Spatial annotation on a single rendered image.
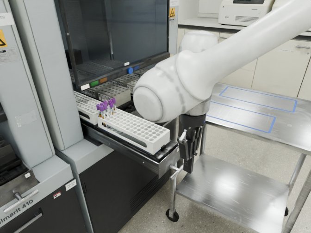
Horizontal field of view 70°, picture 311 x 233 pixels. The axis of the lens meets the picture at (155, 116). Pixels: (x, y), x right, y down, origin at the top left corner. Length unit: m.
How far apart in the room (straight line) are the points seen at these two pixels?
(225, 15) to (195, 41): 2.51
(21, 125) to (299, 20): 0.80
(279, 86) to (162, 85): 2.65
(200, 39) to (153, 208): 1.30
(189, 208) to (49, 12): 1.38
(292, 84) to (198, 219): 1.94
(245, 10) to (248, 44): 2.56
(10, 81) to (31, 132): 0.19
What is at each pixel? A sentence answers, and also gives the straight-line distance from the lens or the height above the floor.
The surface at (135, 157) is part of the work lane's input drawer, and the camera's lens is 0.81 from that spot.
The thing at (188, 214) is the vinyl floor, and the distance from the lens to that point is 1.62.
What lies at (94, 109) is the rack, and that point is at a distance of 0.98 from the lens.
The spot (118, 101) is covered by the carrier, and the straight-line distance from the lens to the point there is 1.06.
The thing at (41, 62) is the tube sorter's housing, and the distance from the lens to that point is 0.84.
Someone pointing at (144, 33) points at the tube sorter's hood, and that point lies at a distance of 1.12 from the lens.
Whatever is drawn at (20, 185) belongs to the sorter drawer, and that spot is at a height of 0.77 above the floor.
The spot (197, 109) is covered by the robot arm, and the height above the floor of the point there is 1.03.
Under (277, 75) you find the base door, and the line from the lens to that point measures 2.95.
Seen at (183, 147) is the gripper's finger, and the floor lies 0.90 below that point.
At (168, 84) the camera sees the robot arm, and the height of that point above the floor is 1.16.
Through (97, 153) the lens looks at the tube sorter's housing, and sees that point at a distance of 0.98.
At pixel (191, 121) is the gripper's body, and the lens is 0.62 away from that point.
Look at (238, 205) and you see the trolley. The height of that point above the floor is 0.28.
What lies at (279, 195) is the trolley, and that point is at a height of 0.28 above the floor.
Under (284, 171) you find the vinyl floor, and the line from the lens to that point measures 2.13.
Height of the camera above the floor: 1.31
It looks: 30 degrees down
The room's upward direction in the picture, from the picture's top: 1 degrees counter-clockwise
